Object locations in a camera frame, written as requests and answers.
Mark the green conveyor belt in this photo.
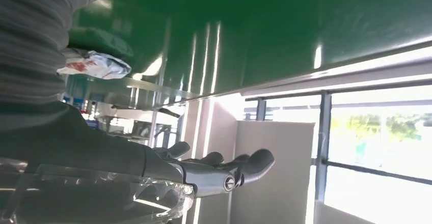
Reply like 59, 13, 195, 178
67, 0, 432, 98

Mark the metal shelf rack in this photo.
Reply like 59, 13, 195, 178
98, 107, 184, 149

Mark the large white printed courier bag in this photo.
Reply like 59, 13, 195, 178
57, 48, 132, 80

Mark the clear plastic wrist plate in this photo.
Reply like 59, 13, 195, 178
0, 157, 197, 224

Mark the grey window frame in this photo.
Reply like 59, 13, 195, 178
245, 80, 432, 205

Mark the white partition board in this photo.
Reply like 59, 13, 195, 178
231, 120, 316, 224

